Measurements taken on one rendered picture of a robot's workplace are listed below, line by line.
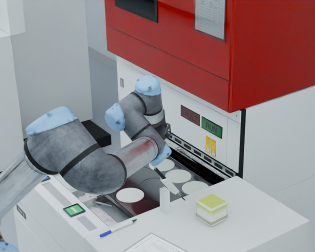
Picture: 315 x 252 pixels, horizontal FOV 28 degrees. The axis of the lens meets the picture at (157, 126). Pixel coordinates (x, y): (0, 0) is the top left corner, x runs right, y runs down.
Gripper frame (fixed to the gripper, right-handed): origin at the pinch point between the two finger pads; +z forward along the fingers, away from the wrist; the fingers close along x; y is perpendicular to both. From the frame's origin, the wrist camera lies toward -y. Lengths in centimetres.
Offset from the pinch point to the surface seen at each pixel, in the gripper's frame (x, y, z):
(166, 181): -9.9, -8.4, -4.7
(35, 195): 36.6, -22.1, 12.1
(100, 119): 153, 155, 187
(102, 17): 223, 269, 186
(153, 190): 3.9, 3.2, 20.7
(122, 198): 11.0, -6.5, 18.0
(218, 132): -11.0, 27.3, 6.2
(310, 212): -45, 44, 56
